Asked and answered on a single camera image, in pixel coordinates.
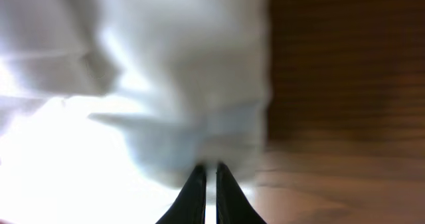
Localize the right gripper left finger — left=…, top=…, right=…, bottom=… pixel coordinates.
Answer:
left=156, top=165, right=207, bottom=224

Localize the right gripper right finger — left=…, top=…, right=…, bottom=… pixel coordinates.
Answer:
left=216, top=162, right=266, bottom=224

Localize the white t-shirt black logo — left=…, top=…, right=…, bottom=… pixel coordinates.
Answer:
left=1, top=0, right=270, bottom=223

